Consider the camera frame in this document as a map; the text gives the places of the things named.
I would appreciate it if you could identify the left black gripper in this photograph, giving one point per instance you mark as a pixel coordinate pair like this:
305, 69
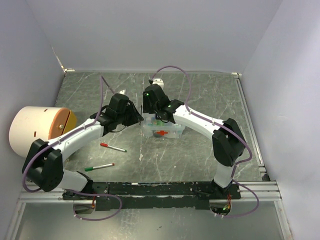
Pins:
136, 118

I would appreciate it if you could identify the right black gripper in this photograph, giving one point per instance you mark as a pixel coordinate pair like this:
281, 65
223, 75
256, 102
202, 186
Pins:
146, 109

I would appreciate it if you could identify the green battery pack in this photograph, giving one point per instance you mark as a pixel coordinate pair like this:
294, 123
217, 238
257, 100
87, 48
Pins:
158, 123

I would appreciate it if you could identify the clear plastic storage box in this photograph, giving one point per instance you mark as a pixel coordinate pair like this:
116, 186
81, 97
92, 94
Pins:
152, 127

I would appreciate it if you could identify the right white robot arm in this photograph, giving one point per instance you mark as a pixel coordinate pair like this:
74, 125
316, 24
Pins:
228, 142

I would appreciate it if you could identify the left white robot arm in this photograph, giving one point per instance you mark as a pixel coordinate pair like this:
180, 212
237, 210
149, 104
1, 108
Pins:
44, 164

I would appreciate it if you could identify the red cross grey disc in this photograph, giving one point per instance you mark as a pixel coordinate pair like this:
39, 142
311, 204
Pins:
160, 133

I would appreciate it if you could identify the red cap marker pen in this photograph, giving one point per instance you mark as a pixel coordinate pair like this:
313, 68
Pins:
105, 145

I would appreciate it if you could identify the green cap marker pen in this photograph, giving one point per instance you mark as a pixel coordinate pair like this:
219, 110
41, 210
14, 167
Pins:
92, 168

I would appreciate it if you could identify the white cylinder drum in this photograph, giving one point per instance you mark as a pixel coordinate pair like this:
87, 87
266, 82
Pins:
39, 122

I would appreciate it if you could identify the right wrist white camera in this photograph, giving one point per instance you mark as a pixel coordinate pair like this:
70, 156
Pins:
156, 81

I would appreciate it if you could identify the black mounting base rail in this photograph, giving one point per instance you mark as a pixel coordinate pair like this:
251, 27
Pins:
149, 195

